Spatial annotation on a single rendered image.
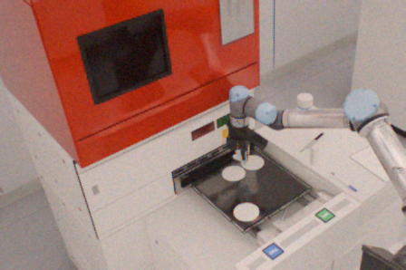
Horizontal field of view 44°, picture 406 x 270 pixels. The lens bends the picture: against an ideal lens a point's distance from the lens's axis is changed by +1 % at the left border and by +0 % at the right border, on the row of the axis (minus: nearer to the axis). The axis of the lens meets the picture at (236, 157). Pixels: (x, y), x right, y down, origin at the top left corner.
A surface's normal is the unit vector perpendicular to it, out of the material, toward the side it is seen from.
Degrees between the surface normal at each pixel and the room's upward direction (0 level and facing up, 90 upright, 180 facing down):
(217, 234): 0
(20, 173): 90
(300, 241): 0
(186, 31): 90
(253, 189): 0
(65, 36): 90
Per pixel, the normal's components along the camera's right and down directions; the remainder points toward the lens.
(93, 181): 0.63, 0.47
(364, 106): -0.53, -0.29
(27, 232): -0.04, -0.77
